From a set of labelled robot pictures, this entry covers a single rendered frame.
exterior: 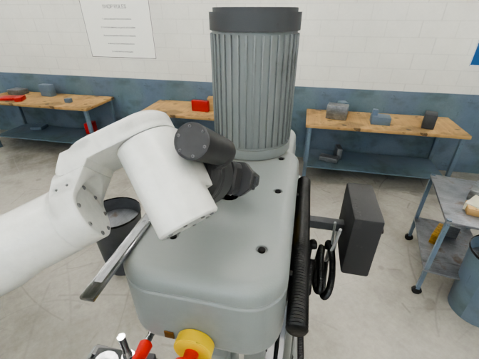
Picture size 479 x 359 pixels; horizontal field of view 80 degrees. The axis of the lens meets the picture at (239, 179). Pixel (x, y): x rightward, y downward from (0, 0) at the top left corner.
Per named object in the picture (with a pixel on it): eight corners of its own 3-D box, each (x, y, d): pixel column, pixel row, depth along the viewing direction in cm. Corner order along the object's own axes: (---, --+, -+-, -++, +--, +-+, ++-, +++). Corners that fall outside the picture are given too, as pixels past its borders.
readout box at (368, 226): (371, 278, 85) (390, 223, 75) (340, 273, 87) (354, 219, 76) (362, 234, 102) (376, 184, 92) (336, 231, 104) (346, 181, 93)
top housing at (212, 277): (279, 369, 44) (288, 302, 36) (124, 333, 49) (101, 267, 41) (294, 199, 83) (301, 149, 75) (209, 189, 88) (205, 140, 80)
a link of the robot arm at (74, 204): (207, 188, 33) (97, 246, 31) (172, 122, 34) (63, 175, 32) (202, 179, 26) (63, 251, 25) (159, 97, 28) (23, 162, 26)
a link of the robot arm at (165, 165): (187, 231, 38) (137, 251, 27) (151, 161, 39) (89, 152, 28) (261, 189, 35) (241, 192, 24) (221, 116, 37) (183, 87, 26)
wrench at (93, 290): (100, 304, 35) (99, 300, 35) (73, 299, 36) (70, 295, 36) (176, 196, 56) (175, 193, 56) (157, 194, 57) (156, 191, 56)
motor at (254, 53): (286, 165, 67) (301, 6, 51) (204, 157, 71) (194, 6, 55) (291, 134, 84) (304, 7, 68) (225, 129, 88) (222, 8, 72)
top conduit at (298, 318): (306, 340, 43) (309, 326, 42) (279, 334, 44) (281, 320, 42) (309, 186, 81) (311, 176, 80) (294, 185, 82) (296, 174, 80)
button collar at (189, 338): (212, 368, 44) (209, 345, 41) (175, 359, 45) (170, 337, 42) (215, 355, 46) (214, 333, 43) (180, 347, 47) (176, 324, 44)
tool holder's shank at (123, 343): (121, 360, 95) (113, 340, 90) (126, 350, 98) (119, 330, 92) (130, 362, 95) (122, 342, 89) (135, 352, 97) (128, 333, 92)
